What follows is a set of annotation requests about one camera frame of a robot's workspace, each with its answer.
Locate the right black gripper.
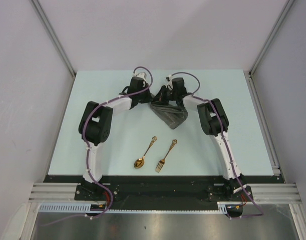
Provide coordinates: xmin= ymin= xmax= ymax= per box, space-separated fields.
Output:
xmin=151 ymin=85 xmax=177 ymax=106

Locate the grey cloth napkin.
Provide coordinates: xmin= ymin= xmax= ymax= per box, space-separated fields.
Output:
xmin=150 ymin=101 xmax=188 ymax=130

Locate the gold fork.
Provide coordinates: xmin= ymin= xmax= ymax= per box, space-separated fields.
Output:
xmin=155 ymin=139 xmax=177 ymax=173

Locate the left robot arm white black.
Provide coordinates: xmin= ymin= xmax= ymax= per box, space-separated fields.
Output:
xmin=78 ymin=72 xmax=152 ymax=200

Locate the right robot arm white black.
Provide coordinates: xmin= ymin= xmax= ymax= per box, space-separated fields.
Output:
xmin=150 ymin=77 xmax=247 ymax=201

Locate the gold spoon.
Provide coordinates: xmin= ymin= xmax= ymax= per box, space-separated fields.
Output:
xmin=134 ymin=136 xmax=157 ymax=169

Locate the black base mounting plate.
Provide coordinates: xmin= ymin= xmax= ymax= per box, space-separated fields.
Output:
xmin=44 ymin=175 xmax=284 ymax=211

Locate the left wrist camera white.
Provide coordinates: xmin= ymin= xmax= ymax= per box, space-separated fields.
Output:
xmin=132 ymin=72 xmax=147 ymax=81

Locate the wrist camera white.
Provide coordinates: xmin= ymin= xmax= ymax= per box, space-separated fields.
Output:
xmin=132 ymin=72 xmax=147 ymax=81
xmin=165 ymin=74 xmax=173 ymax=84

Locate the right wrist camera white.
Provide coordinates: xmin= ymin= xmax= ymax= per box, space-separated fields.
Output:
xmin=165 ymin=74 xmax=173 ymax=84

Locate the right aluminium side rail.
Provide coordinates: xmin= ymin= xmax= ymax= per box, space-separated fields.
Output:
xmin=244 ymin=71 xmax=282 ymax=176

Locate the white slotted cable duct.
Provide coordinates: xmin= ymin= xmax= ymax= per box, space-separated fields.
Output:
xmin=39 ymin=201 xmax=243 ymax=215

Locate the left aluminium frame post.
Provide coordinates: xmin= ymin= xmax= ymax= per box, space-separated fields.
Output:
xmin=30 ymin=0 xmax=77 ymax=79

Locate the aluminium frame post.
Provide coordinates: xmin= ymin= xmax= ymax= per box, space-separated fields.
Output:
xmin=248 ymin=0 xmax=297 ymax=76
xmin=30 ymin=0 xmax=77 ymax=79

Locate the front aluminium frame rail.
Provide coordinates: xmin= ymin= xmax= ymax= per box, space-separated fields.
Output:
xmin=29 ymin=183 xmax=302 ymax=204

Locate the right aluminium frame post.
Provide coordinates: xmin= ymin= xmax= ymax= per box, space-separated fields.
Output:
xmin=248 ymin=0 xmax=297 ymax=76

